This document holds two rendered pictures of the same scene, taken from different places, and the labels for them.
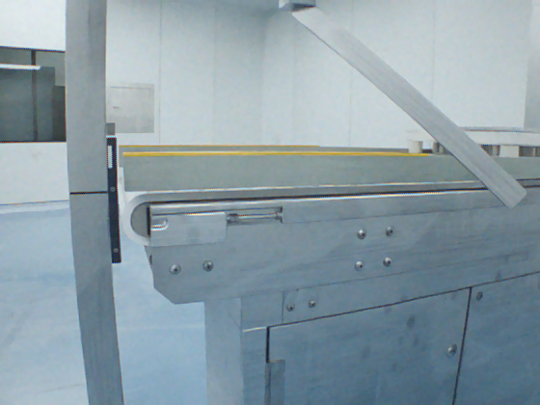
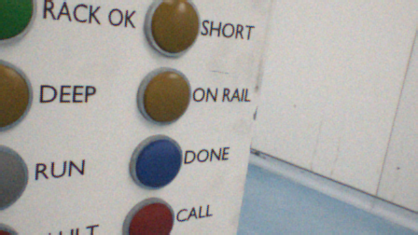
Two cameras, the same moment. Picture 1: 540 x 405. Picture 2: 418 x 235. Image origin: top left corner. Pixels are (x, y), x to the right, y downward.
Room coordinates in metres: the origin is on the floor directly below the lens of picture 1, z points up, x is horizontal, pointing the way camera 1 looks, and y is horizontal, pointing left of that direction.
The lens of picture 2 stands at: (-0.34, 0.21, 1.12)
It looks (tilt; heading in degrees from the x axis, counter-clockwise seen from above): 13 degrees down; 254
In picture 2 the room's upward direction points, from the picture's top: 8 degrees clockwise
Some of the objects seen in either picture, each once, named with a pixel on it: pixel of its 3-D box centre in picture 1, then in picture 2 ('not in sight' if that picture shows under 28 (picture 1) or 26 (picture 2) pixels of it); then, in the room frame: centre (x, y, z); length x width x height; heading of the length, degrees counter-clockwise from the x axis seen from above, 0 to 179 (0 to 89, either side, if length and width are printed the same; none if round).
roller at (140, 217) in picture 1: (139, 199); not in sight; (0.48, 0.16, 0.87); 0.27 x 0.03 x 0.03; 22
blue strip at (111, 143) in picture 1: (113, 202); not in sight; (0.60, 0.24, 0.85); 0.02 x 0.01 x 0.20; 112
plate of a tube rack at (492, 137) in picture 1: (497, 139); not in sight; (0.72, -0.43, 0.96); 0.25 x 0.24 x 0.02; 22
